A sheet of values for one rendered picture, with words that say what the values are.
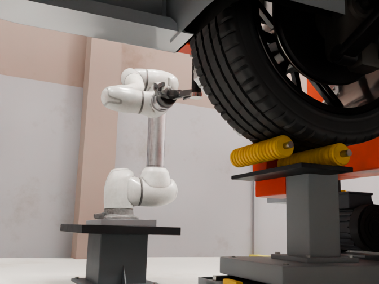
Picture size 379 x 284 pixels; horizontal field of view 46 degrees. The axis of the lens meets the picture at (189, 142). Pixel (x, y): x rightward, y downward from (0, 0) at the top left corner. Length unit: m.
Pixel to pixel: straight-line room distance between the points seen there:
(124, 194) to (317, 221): 1.37
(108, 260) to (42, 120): 2.29
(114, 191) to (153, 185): 0.21
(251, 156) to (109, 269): 1.25
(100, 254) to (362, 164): 1.29
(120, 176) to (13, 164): 2.00
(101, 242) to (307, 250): 1.31
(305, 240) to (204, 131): 3.78
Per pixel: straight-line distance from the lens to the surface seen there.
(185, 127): 4.80
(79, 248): 4.14
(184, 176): 4.72
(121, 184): 2.38
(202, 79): 1.24
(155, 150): 2.47
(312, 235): 1.20
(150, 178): 2.43
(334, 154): 1.17
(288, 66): 1.38
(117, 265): 2.33
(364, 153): 1.75
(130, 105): 1.92
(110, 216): 2.35
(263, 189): 1.37
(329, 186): 1.24
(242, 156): 1.29
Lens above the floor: 0.30
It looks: 11 degrees up
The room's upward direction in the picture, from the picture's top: 2 degrees clockwise
